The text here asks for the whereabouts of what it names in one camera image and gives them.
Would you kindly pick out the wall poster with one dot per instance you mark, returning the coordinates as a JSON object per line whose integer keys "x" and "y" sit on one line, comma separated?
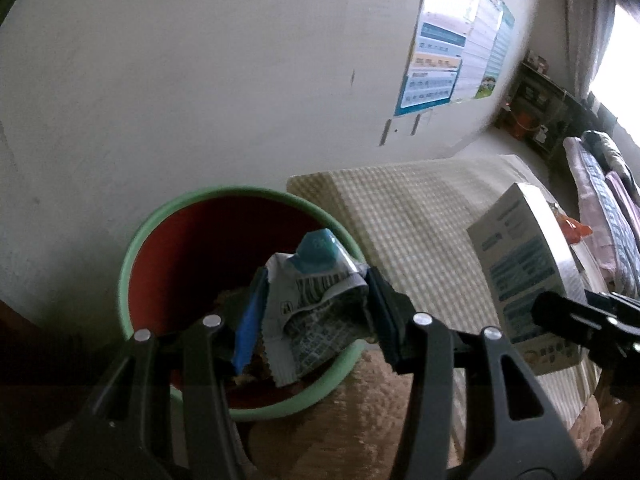
{"x": 452, "y": 45}

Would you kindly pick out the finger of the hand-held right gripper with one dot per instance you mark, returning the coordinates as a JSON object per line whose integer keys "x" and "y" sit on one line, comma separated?
{"x": 570, "y": 317}

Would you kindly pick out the patterned pink quilt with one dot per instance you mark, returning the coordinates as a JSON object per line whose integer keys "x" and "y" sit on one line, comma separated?
{"x": 607, "y": 195}

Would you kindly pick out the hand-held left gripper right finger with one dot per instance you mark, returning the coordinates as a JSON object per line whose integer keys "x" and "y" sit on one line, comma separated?
{"x": 379, "y": 312}

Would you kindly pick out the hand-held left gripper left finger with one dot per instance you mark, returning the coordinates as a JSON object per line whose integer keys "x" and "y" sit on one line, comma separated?
{"x": 247, "y": 332}

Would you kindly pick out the orange wrapper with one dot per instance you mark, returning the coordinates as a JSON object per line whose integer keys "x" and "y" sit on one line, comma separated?
{"x": 575, "y": 227}

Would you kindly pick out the light curtain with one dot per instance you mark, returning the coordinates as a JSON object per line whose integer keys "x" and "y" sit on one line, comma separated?
{"x": 590, "y": 25}

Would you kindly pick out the dark storage shelf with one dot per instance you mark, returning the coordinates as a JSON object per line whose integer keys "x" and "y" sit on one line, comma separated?
{"x": 545, "y": 105}

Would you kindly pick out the green rimmed red bucket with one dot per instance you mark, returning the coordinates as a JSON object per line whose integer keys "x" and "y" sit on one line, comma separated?
{"x": 200, "y": 245}

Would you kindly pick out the blue white wrapper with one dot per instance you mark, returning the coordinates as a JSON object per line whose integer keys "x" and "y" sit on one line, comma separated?
{"x": 320, "y": 300}

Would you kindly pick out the white blue cardboard box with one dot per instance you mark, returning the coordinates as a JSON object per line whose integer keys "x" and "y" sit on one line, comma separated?
{"x": 520, "y": 260}

